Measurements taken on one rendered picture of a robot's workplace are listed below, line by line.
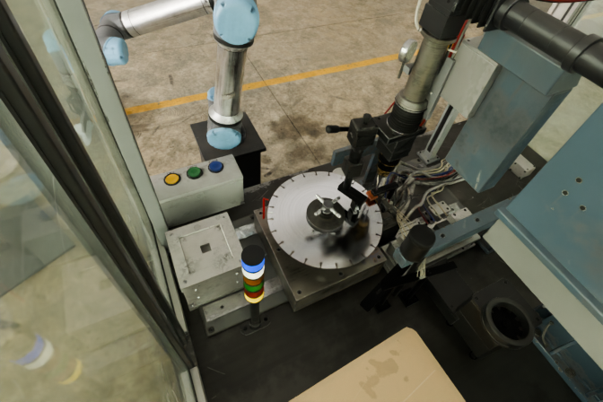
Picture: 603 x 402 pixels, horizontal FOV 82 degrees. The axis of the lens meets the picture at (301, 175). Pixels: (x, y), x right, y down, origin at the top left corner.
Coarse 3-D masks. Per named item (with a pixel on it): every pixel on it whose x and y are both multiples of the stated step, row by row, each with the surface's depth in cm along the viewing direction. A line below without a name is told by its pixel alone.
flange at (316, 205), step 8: (312, 208) 100; (336, 208) 101; (312, 216) 98; (320, 216) 98; (328, 216) 97; (336, 216) 99; (344, 216) 99; (312, 224) 97; (320, 224) 97; (328, 224) 97; (336, 224) 97
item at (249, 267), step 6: (252, 246) 68; (258, 246) 69; (246, 252) 67; (252, 252) 68; (258, 252) 68; (264, 252) 68; (246, 258) 67; (252, 258) 67; (258, 258) 67; (264, 258) 68; (246, 264) 66; (252, 264) 66; (258, 264) 66; (246, 270) 68; (252, 270) 67; (258, 270) 68
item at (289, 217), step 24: (288, 192) 104; (312, 192) 105; (336, 192) 106; (288, 216) 99; (360, 216) 101; (288, 240) 94; (312, 240) 94; (336, 240) 95; (360, 240) 96; (312, 264) 90
